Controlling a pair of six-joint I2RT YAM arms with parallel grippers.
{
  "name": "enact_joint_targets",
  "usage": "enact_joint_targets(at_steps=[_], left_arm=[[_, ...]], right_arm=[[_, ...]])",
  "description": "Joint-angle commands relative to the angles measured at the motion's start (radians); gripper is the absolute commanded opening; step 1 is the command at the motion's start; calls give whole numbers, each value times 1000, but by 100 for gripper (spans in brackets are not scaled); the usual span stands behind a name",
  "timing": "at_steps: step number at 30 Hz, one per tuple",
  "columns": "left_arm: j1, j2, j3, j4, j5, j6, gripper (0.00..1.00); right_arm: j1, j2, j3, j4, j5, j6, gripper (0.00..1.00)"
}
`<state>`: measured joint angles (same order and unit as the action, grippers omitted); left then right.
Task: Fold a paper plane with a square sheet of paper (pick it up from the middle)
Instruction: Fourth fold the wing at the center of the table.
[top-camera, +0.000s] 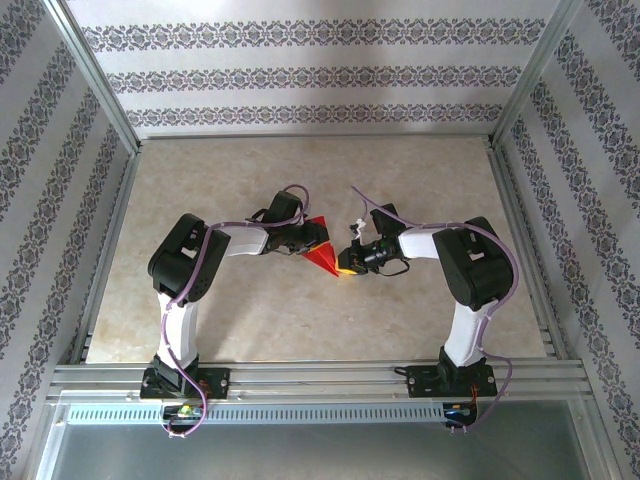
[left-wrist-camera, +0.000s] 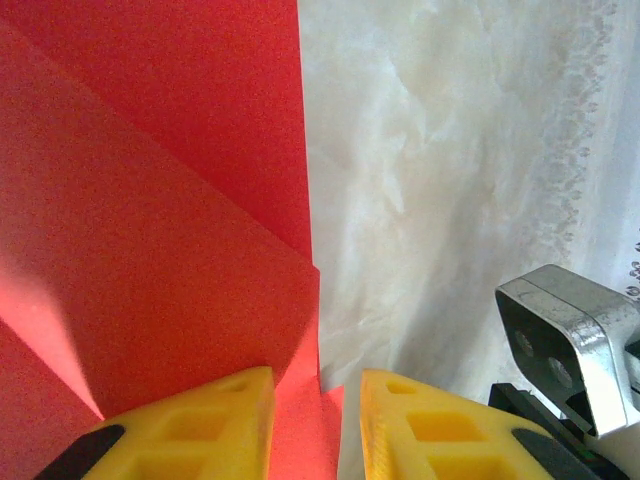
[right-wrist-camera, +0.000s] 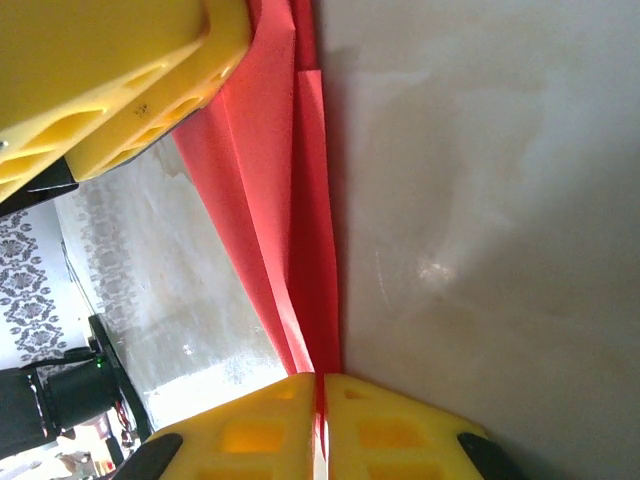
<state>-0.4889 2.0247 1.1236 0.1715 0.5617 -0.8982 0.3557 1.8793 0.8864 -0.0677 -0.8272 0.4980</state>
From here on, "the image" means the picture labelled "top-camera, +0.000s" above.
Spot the red paper sheet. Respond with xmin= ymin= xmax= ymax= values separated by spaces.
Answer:
xmin=299 ymin=214 xmax=344 ymax=278

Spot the grey metal sheet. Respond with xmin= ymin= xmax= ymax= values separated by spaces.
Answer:
xmin=29 ymin=422 xmax=619 ymax=480

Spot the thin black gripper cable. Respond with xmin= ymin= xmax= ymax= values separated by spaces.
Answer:
xmin=374 ymin=256 xmax=412 ymax=279

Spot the aluminium frame cross bar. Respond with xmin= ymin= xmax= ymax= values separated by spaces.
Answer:
xmin=137 ymin=130 xmax=496 ymax=144

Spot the long aluminium mounting rail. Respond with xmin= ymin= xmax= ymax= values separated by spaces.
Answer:
xmin=45 ymin=360 xmax=596 ymax=404

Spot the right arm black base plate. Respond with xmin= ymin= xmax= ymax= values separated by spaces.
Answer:
xmin=405 ymin=364 xmax=499 ymax=400

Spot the slotted grey cable duct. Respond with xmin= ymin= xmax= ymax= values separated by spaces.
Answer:
xmin=64 ymin=402 xmax=479 ymax=427

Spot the aluminium side rail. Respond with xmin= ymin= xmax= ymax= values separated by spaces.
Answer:
xmin=67 ymin=149 xmax=142 ymax=365
xmin=485 ymin=142 xmax=574 ymax=362

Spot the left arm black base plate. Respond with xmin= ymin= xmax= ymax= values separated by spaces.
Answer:
xmin=139 ymin=367 xmax=232 ymax=401

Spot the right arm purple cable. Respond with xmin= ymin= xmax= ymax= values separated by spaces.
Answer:
xmin=350 ymin=185 xmax=521 ymax=435

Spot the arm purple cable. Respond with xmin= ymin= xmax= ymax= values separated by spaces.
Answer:
xmin=350 ymin=185 xmax=521 ymax=435
xmin=158 ymin=184 xmax=310 ymax=440

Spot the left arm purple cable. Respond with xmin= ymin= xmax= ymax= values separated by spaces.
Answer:
xmin=158 ymin=184 xmax=310 ymax=440

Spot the aluminium frame post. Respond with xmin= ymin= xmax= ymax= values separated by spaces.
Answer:
xmin=488 ymin=0 xmax=586 ymax=150
xmin=42 ymin=0 xmax=142 ymax=157

